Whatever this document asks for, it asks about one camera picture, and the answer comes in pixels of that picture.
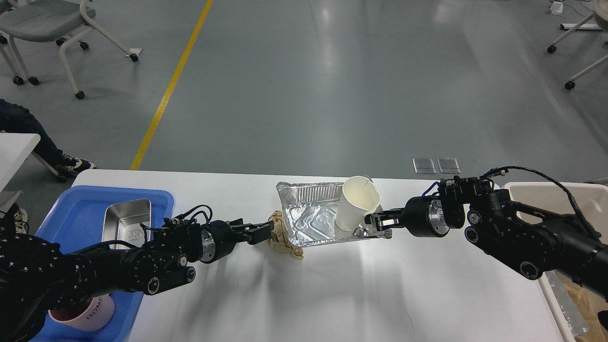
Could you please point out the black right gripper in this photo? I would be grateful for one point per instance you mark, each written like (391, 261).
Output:
(423, 217)

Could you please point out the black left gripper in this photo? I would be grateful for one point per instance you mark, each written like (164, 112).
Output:
(219, 238)

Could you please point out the white paper cup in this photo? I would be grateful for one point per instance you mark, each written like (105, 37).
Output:
(359, 198)

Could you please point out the aluminium foil tray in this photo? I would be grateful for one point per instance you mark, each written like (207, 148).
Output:
(309, 210)

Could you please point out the stainless steel tray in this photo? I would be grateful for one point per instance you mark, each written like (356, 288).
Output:
(122, 221)

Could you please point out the pink home mug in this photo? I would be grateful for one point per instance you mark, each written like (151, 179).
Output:
(88, 316)

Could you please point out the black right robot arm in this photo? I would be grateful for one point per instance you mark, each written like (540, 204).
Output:
(527, 239)

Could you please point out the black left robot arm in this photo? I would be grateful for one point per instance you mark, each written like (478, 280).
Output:
(37, 277)

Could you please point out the left floor outlet plate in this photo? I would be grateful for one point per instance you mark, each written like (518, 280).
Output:
(424, 165)

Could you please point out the floor outlet plate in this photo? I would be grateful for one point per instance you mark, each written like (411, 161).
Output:
(448, 166)
(424, 165)

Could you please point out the right floor outlet plate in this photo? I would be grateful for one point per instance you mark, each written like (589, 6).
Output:
(448, 166)

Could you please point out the blue plastic tray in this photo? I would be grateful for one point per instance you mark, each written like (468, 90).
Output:
(76, 221)

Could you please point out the discarded foil in bin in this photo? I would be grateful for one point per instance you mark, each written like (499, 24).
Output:
(567, 316)

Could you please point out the discarded brown paper in bin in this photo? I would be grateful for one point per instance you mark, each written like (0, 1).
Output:
(589, 305)

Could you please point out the seated person leg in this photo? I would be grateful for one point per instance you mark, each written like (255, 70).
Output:
(18, 119)

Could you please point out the grey office chair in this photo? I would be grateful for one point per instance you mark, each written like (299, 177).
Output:
(45, 21)

